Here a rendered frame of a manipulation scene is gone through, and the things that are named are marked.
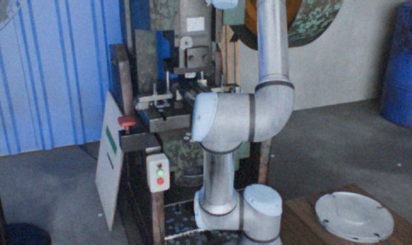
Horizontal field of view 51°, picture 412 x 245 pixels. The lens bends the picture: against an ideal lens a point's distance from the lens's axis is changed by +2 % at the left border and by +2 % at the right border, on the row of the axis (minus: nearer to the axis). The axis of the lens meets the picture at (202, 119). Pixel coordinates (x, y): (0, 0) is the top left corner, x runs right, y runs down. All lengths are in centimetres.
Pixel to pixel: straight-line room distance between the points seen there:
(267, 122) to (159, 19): 80
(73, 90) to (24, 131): 43
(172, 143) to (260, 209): 56
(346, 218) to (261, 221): 57
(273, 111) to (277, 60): 14
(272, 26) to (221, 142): 32
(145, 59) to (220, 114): 107
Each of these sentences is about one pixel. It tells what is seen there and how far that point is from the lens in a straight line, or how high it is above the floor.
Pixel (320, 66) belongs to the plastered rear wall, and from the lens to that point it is 369.
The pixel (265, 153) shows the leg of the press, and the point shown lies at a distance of 183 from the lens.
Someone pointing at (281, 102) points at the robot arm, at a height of 105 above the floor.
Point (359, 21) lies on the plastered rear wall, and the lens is 380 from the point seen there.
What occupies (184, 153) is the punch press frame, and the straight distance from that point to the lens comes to 174.
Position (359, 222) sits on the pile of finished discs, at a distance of 181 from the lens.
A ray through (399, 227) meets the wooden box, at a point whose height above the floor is 35.
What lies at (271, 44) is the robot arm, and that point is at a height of 115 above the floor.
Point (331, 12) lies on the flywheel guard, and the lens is 170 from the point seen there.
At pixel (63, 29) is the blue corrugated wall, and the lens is 285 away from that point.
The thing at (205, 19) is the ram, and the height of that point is 108.
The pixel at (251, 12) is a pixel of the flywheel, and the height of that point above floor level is 106.
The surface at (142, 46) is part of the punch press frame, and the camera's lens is 197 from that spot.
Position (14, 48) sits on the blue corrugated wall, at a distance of 290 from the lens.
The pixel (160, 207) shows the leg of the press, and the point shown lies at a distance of 177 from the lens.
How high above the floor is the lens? 142
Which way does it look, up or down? 24 degrees down
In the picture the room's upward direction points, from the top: straight up
